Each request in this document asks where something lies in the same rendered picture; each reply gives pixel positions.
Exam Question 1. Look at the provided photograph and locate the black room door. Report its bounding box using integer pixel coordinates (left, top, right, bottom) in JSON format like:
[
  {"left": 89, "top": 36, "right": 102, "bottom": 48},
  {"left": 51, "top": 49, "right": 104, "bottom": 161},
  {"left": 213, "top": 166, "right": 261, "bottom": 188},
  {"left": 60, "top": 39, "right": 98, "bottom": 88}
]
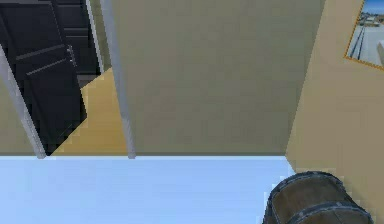
[{"left": 0, "top": 0, "right": 88, "bottom": 156}]

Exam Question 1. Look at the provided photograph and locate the brown wooden barrel bin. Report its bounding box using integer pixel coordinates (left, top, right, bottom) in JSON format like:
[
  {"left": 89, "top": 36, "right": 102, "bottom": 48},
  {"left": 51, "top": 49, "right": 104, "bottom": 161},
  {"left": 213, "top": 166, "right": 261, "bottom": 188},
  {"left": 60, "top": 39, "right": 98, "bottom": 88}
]
[{"left": 262, "top": 171, "right": 376, "bottom": 224}]

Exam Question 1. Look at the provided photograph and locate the silver door handle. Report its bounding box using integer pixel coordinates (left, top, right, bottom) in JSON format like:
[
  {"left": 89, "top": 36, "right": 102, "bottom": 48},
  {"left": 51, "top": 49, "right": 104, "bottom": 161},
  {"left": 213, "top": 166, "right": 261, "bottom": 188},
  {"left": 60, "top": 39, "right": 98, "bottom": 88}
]
[{"left": 66, "top": 44, "right": 78, "bottom": 68}]

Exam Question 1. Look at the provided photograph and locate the orange framed wall picture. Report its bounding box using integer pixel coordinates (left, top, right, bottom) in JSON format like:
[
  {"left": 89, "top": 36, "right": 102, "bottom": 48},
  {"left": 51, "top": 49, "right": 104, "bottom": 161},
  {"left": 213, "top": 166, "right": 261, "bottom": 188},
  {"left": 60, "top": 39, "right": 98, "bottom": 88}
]
[{"left": 343, "top": 0, "right": 384, "bottom": 72}]

